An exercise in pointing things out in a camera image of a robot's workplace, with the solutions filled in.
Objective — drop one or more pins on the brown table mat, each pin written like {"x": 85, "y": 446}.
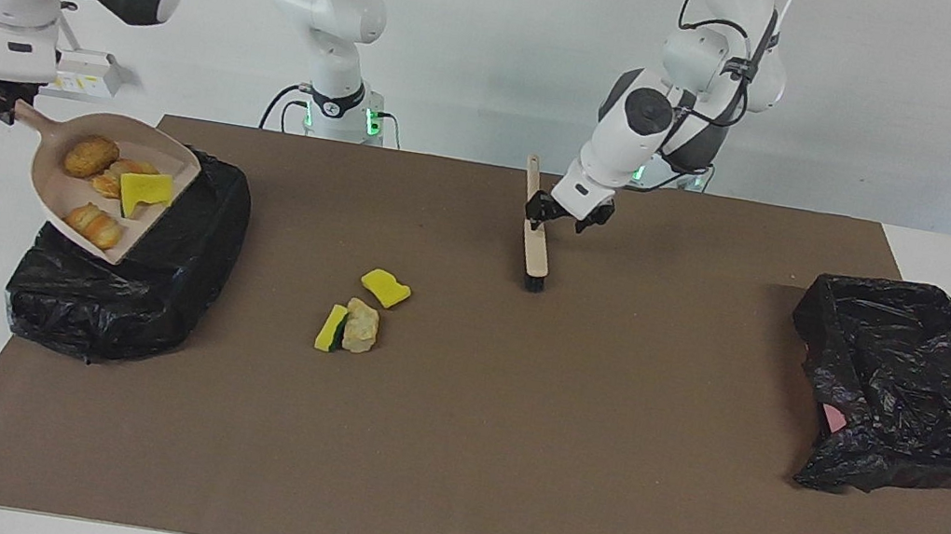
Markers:
{"x": 440, "y": 507}

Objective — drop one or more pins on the wavy all-yellow sponge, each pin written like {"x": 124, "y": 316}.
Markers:
{"x": 385, "y": 288}

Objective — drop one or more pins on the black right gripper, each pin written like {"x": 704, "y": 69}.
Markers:
{"x": 12, "y": 89}

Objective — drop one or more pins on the striped croissant bread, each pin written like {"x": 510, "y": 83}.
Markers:
{"x": 95, "y": 226}
{"x": 109, "y": 182}

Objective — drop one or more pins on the beige plastic dustpan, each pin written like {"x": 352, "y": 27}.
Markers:
{"x": 72, "y": 193}

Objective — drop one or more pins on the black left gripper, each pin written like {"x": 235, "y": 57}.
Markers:
{"x": 587, "y": 213}

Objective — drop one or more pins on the wooden hand brush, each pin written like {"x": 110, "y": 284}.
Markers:
{"x": 535, "y": 248}

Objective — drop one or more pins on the pink bin with black bag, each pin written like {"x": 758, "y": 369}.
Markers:
{"x": 910, "y": 388}

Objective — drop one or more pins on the rectangular bin with black bag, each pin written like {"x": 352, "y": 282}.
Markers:
{"x": 149, "y": 303}

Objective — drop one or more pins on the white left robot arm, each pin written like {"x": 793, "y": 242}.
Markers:
{"x": 627, "y": 139}

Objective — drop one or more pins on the brown oval bread roll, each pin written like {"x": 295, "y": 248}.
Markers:
{"x": 90, "y": 157}

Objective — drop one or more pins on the yellow green sponge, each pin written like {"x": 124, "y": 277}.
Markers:
{"x": 329, "y": 330}
{"x": 147, "y": 193}

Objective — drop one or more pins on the white wall socket box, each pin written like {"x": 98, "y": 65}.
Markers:
{"x": 84, "y": 79}

